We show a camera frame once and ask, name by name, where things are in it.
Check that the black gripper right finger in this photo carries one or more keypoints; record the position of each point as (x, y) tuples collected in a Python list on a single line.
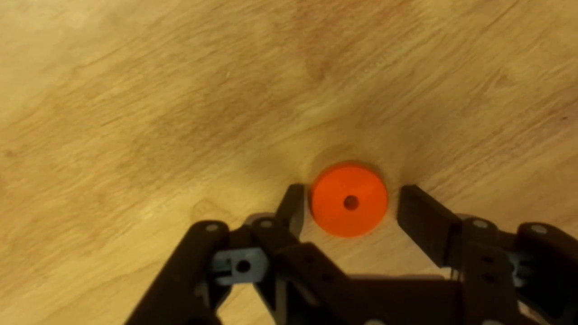
[(482, 265)]

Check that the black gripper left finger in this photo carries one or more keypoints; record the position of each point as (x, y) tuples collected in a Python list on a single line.
[(200, 283)]

